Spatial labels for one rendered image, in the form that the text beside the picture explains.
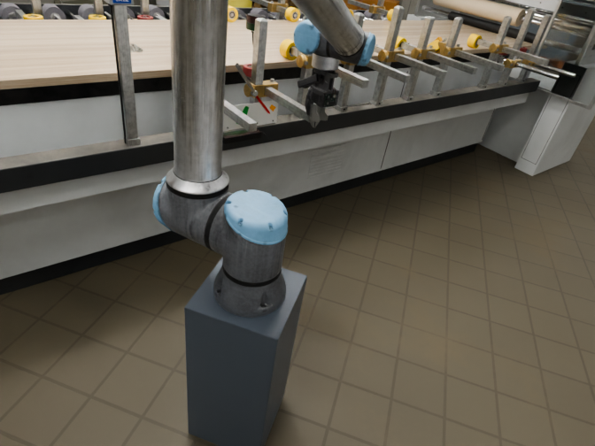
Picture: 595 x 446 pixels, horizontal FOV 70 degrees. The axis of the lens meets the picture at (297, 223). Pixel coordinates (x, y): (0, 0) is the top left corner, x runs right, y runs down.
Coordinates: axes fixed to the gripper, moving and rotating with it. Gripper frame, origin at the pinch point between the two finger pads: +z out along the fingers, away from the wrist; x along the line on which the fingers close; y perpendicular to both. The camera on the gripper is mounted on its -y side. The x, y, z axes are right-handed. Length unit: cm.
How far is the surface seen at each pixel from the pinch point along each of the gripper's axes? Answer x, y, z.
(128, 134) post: -57, -30, 7
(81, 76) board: -66, -46, -8
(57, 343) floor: -95, -20, 82
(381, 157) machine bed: 113, -56, 60
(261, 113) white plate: -2.4, -30.0, 6.5
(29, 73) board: -80, -50, -9
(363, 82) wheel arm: 23.5, -1.1, -12.6
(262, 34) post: -4.7, -29.6, -24.4
